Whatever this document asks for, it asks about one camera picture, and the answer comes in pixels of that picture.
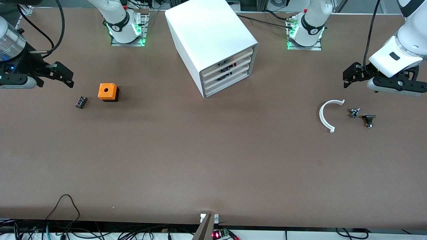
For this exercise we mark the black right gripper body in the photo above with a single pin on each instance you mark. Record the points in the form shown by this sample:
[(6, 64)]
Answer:
[(29, 63)]

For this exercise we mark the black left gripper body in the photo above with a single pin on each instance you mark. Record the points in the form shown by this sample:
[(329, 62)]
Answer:
[(361, 71)]

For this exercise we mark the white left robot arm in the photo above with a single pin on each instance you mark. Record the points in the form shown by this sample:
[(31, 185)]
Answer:
[(410, 36)]

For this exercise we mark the small black contact block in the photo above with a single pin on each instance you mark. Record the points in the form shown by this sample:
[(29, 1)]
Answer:
[(81, 102)]

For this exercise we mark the small grey metal part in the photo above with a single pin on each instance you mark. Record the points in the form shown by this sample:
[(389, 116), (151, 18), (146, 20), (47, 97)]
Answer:
[(354, 113)]

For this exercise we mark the orange box with hole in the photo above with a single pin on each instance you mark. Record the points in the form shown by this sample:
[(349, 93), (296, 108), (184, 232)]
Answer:
[(106, 90)]

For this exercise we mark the white curved plastic arc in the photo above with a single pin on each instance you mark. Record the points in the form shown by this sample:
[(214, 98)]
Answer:
[(321, 116)]

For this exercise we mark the green circuit board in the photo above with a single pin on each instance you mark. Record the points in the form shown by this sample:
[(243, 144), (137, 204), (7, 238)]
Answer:
[(223, 232)]

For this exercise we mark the small black switch part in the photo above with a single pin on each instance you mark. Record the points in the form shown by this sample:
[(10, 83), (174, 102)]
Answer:
[(368, 117)]

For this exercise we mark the black and red switch part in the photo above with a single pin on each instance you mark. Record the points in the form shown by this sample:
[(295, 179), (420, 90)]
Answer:
[(227, 69)]

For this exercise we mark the small white bracket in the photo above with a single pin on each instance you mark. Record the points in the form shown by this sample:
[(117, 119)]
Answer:
[(216, 218)]

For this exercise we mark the brown camera post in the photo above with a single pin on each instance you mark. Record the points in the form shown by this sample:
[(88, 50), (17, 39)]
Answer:
[(204, 230)]

